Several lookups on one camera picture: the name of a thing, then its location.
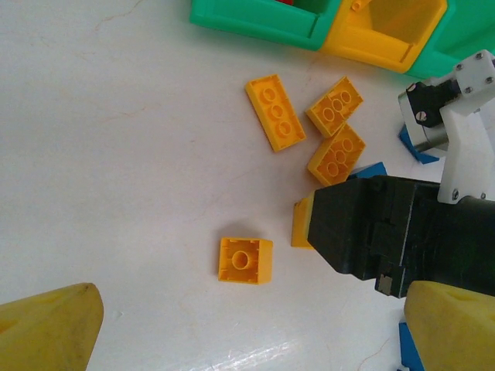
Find long yellow lego brick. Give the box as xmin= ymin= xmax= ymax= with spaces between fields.
xmin=305 ymin=76 xmax=364 ymax=139
xmin=244 ymin=73 xmax=307 ymax=153
xmin=307 ymin=123 xmax=367 ymax=186

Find yellow plastic bin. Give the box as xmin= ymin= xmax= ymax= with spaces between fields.
xmin=319 ymin=0 xmax=449 ymax=75

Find blue lego brick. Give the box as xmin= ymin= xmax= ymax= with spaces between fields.
xmin=347 ymin=162 xmax=388 ymax=181
xmin=398 ymin=322 xmax=425 ymax=371
xmin=398 ymin=123 xmax=441 ymax=166

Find green plastic bin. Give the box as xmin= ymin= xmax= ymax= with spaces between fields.
xmin=405 ymin=0 xmax=495 ymax=81
xmin=188 ymin=0 xmax=341 ymax=52

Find square yellow lego brick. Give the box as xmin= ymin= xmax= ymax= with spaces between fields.
xmin=217 ymin=237 xmax=274 ymax=285

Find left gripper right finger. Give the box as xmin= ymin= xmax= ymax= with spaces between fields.
xmin=404 ymin=280 xmax=495 ymax=371

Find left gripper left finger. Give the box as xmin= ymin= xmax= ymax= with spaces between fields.
xmin=0 ymin=282 xmax=104 ymax=371

